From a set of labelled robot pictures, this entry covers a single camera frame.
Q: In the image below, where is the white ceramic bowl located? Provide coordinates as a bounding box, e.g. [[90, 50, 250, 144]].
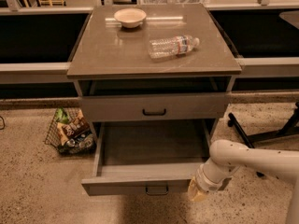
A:
[[114, 8, 147, 29]]

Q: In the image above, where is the black wheeled stand base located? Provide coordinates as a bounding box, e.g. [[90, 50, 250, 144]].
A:
[[227, 102, 299, 148]]

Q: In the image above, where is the brown snack bag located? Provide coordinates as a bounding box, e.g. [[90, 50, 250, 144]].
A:
[[57, 110, 90, 146]]

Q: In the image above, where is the clear plastic water bottle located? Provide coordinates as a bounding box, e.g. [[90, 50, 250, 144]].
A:
[[149, 35, 200, 59]]

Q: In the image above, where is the grey drawer cabinet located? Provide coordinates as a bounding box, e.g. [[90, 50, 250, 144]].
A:
[[67, 5, 241, 133]]

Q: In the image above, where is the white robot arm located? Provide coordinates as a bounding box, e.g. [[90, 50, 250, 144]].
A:
[[188, 139, 299, 224]]

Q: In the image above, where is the green snack bag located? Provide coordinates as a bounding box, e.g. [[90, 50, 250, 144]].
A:
[[54, 107, 69, 124]]

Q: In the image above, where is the black drawer handle lower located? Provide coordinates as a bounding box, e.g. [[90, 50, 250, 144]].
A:
[[145, 186, 169, 196]]

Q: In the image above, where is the black drawer handle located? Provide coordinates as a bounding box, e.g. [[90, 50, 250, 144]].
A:
[[145, 186, 169, 196], [142, 109, 167, 117]]

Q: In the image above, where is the wire basket with snacks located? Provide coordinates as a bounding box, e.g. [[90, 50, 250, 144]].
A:
[[45, 107, 96, 155]]

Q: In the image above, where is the black drawer handle upper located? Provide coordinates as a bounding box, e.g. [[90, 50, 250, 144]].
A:
[[142, 109, 167, 117]]

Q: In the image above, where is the grey drawer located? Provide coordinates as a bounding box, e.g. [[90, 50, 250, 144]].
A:
[[81, 119, 233, 197], [78, 93, 229, 122]]

